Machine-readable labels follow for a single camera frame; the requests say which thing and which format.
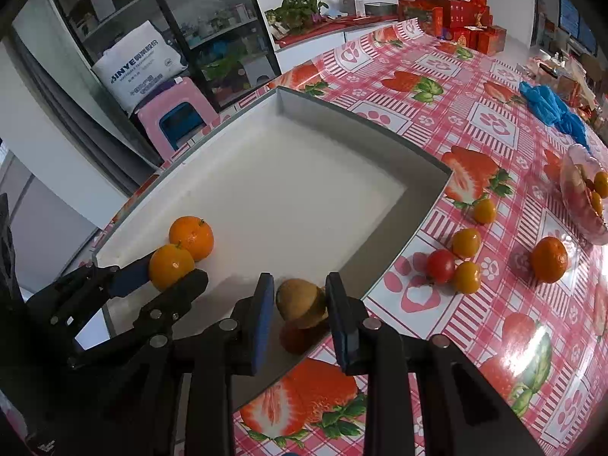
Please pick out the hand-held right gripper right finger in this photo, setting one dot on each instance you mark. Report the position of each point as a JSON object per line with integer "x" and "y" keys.
{"x": 338, "y": 327}

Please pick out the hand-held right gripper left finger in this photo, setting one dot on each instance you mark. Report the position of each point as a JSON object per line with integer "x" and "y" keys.
{"x": 263, "y": 327}

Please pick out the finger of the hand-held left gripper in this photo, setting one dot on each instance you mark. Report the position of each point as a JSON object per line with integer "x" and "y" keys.
{"x": 183, "y": 294}
{"x": 128, "y": 279}

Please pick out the orange mandarin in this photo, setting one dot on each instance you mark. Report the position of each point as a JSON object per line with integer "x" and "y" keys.
{"x": 192, "y": 236}
{"x": 171, "y": 266}
{"x": 549, "y": 260}
{"x": 596, "y": 203}

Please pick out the brown kiwi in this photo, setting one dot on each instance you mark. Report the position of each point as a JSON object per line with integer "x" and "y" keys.
{"x": 299, "y": 301}

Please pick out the red tomato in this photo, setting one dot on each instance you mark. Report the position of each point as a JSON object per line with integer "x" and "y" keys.
{"x": 440, "y": 266}

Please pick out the small orange kumquat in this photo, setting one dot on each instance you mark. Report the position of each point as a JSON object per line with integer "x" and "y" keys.
{"x": 484, "y": 211}
{"x": 467, "y": 277}
{"x": 465, "y": 242}

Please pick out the white shallow tray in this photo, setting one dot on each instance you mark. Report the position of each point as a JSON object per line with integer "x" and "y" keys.
{"x": 285, "y": 175}

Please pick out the clear glass bowl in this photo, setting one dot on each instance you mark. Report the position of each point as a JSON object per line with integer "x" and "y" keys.
{"x": 582, "y": 213}

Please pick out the pink plastic stool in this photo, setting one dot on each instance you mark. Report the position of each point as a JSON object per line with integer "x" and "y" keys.
{"x": 178, "y": 104}

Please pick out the large white printed bag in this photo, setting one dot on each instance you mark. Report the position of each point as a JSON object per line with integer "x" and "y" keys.
{"x": 137, "y": 71}

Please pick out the glass door cabinet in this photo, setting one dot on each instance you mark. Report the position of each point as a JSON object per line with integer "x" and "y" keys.
{"x": 166, "y": 9}

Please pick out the green leafy plant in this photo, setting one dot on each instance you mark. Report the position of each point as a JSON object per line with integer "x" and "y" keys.
{"x": 294, "y": 12}

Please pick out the blue plastic bag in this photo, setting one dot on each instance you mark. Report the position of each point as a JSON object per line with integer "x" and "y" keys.
{"x": 551, "y": 104}

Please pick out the grey open box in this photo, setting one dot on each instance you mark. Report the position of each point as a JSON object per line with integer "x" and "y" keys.
{"x": 351, "y": 4}

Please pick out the stack of red gift boxes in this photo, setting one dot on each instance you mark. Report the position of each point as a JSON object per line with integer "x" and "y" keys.
{"x": 451, "y": 14}

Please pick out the dark window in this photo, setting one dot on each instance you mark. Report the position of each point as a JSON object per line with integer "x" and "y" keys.
{"x": 577, "y": 21}

